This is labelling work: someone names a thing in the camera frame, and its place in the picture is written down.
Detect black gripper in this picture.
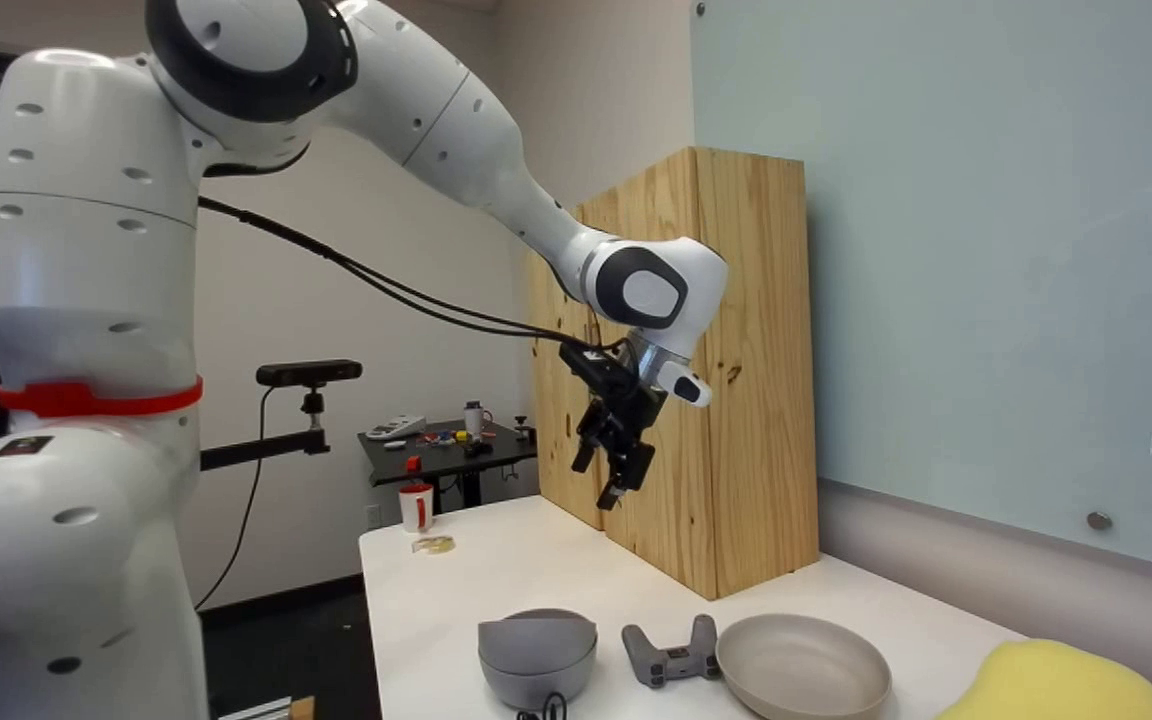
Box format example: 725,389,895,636
568,370,671,515

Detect grey bowl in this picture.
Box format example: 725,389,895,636
476,622,600,714
481,605,600,668

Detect small beige plate bowl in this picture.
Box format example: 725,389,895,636
714,611,895,720

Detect black table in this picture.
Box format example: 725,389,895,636
358,418,540,527

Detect red-white small bottle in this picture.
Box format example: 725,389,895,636
396,458,440,535

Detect grey game controller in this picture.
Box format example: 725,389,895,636
621,611,725,692

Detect glass whiteboard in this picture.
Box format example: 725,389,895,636
687,0,1152,580

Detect yellow cloth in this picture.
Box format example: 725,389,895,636
936,636,1152,720

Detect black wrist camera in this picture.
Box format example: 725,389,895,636
555,341,642,406

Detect black cable bundle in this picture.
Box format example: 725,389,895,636
514,687,576,720

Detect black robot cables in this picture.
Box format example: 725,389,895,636
193,196,609,358

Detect black stereo camera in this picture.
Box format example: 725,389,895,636
253,358,369,397

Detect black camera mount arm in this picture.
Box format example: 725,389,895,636
198,386,338,478

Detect thin black camera cable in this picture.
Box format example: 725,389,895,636
193,386,278,618

